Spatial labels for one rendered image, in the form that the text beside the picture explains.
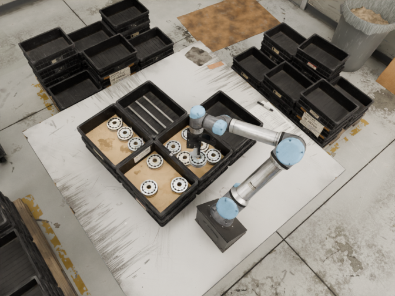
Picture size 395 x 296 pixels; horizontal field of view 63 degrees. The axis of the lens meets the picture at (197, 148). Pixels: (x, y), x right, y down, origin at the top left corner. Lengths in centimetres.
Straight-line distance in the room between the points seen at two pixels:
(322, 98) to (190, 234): 172
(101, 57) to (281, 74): 168
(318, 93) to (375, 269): 151
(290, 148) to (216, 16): 313
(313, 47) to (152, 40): 159
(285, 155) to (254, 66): 206
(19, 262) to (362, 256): 254
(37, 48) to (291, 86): 237
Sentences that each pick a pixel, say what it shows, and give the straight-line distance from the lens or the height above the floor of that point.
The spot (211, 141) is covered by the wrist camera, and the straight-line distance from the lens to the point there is 176.
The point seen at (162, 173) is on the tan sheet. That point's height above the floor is 83.
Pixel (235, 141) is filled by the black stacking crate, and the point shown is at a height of 83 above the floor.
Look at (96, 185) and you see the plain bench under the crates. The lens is 218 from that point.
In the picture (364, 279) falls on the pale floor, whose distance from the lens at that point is 301.
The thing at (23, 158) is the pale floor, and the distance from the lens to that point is 333.
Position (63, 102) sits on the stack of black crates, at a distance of 321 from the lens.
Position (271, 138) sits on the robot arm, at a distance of 165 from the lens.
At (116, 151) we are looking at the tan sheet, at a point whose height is 83.
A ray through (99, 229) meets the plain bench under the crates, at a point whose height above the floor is 70.
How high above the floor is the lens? 262
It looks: 59 degrees down
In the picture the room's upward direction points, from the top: 5 degrees clockwise
